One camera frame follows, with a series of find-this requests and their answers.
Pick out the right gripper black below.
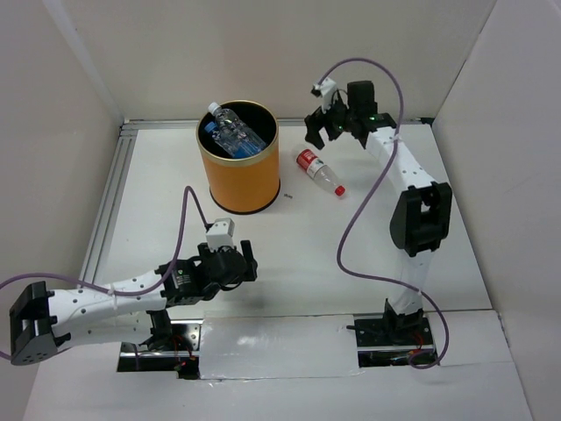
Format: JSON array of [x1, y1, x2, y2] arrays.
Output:
[[304, 90, 357, 150]]

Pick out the red label clear bottle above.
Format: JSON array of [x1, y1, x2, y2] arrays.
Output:
[[294, 146, 346, 198]]

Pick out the blue label clear bottle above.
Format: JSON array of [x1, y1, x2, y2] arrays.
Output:
[[204, 121, 260, 159]]

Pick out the clear bottle white cap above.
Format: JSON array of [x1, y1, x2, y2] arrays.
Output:
[[208, 103, 266, 154]]

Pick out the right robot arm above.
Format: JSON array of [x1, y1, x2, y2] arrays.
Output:
[[304, 78, 452, 344]]

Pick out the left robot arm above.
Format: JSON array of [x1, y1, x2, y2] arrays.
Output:
[[7, 240, 258, 366]]

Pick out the orange cylindrical bin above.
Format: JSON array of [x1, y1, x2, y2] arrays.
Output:
[[195, 100, 281, 215]]

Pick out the white tape patch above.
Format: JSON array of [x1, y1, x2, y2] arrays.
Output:
[[199, 315, 359, 380]]

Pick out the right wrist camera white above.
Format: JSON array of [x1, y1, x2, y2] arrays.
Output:
[[311, 77, 337, 114]]

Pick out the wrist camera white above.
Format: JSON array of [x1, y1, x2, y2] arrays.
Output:
[[206, 218, 235, 252], [311, 77, 337, 114]]

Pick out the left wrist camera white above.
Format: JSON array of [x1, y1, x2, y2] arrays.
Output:
[[206, 218, 235, 252]]

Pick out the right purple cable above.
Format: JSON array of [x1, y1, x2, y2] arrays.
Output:
[[319, 57, 451, 369]]

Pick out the purple cable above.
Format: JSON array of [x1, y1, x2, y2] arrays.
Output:
[[319, 57, 451, 369], [0, 186, 216, 360]]

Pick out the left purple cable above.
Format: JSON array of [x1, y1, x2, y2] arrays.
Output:
[[0, 186, 216, 360]]

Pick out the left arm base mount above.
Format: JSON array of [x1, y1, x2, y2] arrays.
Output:
[[117, 319, 203, 380]]

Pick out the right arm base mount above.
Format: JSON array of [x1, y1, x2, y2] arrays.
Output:
[[346, 316, 437, 368]]

